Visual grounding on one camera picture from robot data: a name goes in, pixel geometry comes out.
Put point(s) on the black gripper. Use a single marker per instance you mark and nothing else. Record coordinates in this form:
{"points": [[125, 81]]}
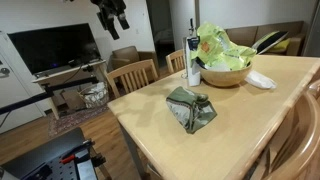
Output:
{"points": [[108, 7]]}

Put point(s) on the green towel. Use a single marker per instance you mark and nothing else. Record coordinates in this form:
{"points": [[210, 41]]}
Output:
{"points": [[190, 110]]}

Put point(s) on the brown armchair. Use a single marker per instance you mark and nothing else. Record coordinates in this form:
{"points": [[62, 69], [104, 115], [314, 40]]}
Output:
{"points": [[125, 55]]}

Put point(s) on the wide wooden slat chair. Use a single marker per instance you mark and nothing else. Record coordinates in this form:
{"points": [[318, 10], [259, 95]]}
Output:
{"points": [[131, 69]]}

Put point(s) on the black device under television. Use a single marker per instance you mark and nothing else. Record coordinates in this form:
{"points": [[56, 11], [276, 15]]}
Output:
{"points": [[80, 62]]}

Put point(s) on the narrow wooden slat chair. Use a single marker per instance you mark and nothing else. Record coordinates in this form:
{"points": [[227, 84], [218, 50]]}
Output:
{"points": [[175, 53]]}

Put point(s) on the black flat screen television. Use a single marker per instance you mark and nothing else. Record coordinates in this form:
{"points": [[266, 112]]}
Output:
{"points": [[53, 46]]}

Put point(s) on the light wooden television stand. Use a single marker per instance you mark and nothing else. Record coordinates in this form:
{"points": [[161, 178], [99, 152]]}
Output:
{"points": [[66, 74]]}

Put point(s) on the wicker basket with white lining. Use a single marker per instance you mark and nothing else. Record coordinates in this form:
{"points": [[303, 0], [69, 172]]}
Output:
{"points": [[95, 96]]}

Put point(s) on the white paper package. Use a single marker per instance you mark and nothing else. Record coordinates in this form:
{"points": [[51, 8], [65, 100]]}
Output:
{"points": [[192, 71]]}

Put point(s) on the cardboard box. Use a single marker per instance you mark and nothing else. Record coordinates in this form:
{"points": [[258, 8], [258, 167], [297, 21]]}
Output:
{"points": [[71, 100]]}

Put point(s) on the lime green snack bag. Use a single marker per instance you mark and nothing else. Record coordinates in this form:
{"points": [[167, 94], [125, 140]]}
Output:
{"points": [[216, 46]]}

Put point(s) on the patterned rug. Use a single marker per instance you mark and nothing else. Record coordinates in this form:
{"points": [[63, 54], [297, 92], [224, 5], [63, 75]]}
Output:
{"points": [[70, 121]]}

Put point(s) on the black metal bar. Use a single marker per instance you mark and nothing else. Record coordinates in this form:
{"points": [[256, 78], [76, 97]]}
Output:
{"points": [[30, 99]]}

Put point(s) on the wooden bowl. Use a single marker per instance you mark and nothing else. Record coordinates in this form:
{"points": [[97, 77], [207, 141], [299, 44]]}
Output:
{"points": [[223, 78]]}

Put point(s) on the white door with knob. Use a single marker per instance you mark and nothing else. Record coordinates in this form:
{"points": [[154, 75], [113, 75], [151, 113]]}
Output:
{"points": [[16, 86]]}

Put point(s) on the brown sofa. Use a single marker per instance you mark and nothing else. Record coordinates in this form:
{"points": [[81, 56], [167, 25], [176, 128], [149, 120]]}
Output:
{"points": [[243, 35]]}

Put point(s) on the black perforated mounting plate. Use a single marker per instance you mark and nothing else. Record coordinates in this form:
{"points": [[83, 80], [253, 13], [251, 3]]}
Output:
{"points": [[43, 153]]}

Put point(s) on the white plastic bag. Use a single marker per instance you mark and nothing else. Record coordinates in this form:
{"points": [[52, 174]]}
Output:
{"points": [[260, 80]]}

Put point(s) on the black green striped pillow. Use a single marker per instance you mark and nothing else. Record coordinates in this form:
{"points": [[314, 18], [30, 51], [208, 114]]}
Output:
{"points": [[270, 40]]}

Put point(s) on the yellow pillow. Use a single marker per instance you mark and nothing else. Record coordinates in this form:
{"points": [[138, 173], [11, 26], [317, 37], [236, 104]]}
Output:
{"points": [[282, 45]]}

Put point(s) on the curved back wooden chair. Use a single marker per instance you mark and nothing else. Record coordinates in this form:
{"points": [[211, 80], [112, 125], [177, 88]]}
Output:
{"points": [[300, 133]]}

